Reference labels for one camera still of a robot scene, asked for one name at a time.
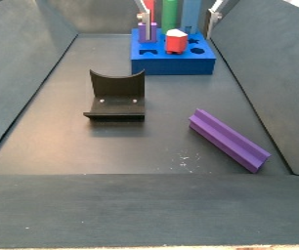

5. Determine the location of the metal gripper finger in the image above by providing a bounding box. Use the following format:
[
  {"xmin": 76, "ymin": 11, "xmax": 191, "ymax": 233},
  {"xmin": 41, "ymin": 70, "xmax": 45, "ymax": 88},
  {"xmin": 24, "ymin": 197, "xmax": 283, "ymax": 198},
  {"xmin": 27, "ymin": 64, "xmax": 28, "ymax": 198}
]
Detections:
[
  {"xmin": 135, "ymin": 0, "xmax": 151, "ymax": 40},
  {"xmin": 207, "ymin": 0, "xmax": 224, "ymax": 38}
]

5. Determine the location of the purple star-profile bar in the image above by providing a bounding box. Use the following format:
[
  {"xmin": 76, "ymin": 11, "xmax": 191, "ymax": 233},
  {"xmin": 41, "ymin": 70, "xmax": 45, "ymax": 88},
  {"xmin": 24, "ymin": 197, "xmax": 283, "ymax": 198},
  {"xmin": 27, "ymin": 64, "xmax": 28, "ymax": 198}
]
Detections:
[{"xmin": 190, "ymin": 109, "xmax": 271, "ymax": 173}]

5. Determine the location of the black curved fixture stand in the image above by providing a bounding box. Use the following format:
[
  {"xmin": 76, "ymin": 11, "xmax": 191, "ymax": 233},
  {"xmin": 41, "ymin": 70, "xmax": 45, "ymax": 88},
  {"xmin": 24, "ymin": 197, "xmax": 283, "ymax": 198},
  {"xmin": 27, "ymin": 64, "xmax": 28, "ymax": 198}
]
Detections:
[{"xmin": 84, "ymin": 71, "xmax": 147, "ymax": 120}]

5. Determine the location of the red tall rectangular block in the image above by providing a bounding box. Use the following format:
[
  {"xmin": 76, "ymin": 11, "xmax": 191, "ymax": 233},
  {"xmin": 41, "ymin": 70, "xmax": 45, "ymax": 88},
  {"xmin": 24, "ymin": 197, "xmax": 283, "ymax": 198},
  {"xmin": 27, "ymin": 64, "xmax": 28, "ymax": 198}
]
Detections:
[{"xmin": 144, "ymin": 0, "xmax": 155, "ymax": 22}]

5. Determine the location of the blue tall block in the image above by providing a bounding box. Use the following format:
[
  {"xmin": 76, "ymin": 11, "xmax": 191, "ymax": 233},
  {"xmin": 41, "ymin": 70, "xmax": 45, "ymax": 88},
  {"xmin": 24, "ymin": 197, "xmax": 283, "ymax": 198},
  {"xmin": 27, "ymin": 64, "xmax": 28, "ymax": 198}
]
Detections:
[{"xmin": 182, "ymin": 0, "xmax": 203, "ymax": 34}]

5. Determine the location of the green tall cylinder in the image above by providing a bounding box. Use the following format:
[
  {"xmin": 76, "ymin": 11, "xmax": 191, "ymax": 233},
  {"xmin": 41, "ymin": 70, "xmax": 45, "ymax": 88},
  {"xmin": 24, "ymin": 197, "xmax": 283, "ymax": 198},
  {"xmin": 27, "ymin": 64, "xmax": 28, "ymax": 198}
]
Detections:
[{"xmin": 161, "ymin": 0, "xmax": 178, "ymax": 33}]

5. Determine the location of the purple rectangular block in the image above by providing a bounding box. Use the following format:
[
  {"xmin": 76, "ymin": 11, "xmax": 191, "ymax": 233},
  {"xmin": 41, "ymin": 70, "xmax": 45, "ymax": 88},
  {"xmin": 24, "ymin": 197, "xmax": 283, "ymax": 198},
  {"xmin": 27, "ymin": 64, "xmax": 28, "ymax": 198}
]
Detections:
[{"xmin": 139, "ymin": 22, "xmax": 157, "ymax": 43}]

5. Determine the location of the red hexagonal block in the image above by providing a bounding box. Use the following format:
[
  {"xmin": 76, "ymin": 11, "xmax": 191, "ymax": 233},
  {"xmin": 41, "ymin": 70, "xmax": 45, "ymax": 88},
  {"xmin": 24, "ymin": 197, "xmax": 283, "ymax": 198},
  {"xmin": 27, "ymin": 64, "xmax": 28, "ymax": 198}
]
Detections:
[{"xmin": 166, "ymin": 29, "xmax": 188, "ymax": 54}]

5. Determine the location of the blue foam shape-sorter base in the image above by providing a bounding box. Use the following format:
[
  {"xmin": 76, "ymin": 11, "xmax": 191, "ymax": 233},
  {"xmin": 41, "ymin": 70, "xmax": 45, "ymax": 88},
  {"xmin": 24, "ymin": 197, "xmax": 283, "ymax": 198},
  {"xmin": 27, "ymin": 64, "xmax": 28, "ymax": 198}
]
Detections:
[{"xmin": 131, "ymin": 28, "xmax": 216, "ymax": 75}]

